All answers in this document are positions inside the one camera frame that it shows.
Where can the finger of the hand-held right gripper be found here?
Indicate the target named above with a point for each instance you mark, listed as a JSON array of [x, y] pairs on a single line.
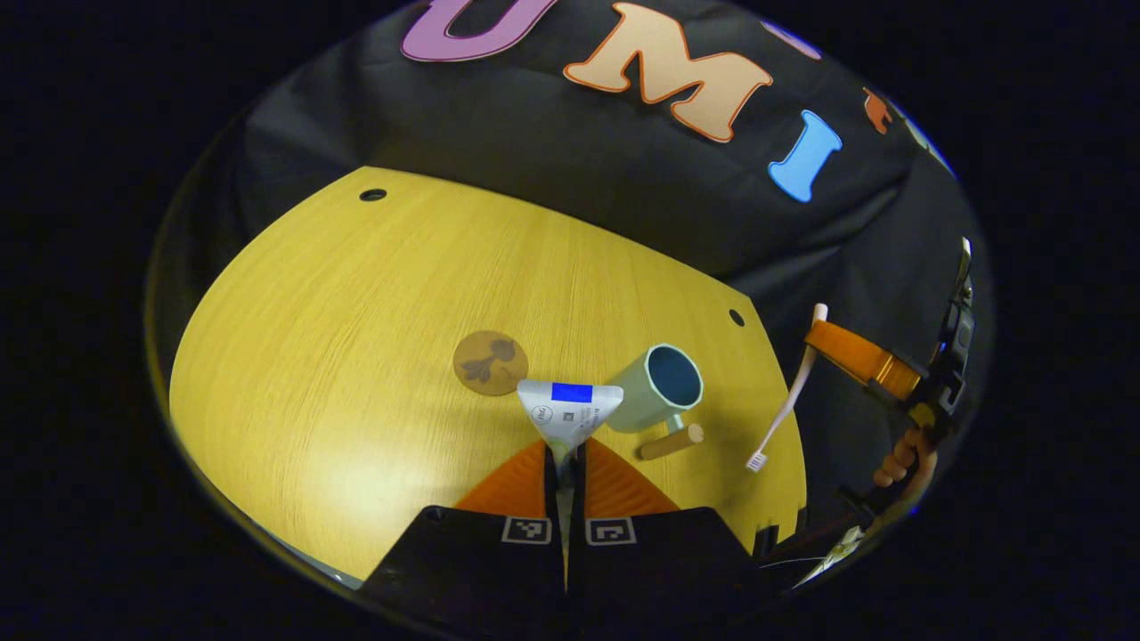
[[855, 352]]

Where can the round brown coaster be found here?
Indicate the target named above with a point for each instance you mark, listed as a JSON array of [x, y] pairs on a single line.
[[490, 361]]

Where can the black backdrop cloth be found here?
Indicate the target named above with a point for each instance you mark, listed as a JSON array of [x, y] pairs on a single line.
[[579, 178]]

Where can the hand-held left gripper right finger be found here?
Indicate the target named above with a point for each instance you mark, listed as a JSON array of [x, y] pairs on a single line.
[[659, 561]]

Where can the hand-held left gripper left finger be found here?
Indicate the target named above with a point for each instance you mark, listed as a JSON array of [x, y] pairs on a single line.
[[481, 561]]

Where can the white toothbrush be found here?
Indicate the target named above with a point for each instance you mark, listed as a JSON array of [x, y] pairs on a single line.
[[788, 401]]

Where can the white toothpaste tube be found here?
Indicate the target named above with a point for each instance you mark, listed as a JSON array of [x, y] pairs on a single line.
[[565, 414]]

